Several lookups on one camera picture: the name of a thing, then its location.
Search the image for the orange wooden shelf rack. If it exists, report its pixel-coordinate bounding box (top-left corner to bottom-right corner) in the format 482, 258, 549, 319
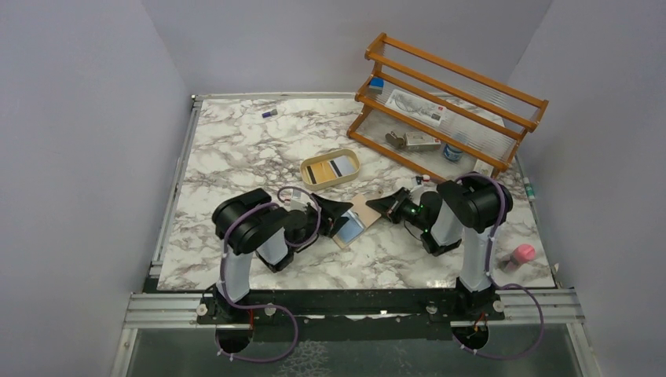
346, 32, 549, 180

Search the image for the small grey box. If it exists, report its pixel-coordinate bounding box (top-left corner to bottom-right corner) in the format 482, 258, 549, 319
403, 131, 441, 152

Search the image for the green white small box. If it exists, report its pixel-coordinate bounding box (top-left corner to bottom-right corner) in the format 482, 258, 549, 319
473, 159, 494, 177

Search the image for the beige card holder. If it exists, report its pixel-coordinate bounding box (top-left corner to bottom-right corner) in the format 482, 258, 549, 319
332, 194, 381, 249

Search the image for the metal binder clip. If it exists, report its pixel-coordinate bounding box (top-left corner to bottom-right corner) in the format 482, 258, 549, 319
385, 132, 406, 150

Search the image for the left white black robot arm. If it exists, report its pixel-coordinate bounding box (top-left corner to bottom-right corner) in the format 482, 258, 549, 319
211, 186, 353, 305

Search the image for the grey card in tray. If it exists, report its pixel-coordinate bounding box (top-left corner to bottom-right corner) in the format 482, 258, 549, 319
329, 156, 357, 178

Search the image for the yellow card with black stripe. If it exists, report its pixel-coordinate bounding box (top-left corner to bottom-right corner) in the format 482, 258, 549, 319
306, 161, 337, 185

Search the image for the clear printed packet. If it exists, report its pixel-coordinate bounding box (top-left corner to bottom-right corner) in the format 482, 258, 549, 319
386, 89, 445, 127

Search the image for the green white tube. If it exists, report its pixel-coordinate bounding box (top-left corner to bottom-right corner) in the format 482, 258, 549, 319
522, 177, 536, 202

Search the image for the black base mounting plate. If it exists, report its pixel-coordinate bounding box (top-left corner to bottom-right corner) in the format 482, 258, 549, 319
143, 276, 506, 356

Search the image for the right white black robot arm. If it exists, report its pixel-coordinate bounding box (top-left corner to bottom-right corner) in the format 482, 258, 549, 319
366, 172, 513, 293

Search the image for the pink round cap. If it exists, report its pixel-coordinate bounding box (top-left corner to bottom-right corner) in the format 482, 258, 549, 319
498, 243, 536, 273

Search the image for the blue grey eraser block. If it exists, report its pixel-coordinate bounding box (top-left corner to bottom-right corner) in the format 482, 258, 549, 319
368, 77, 384, 95

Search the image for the beige oval tray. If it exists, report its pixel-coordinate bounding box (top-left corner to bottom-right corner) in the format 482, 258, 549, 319
299, 148, 360, 192

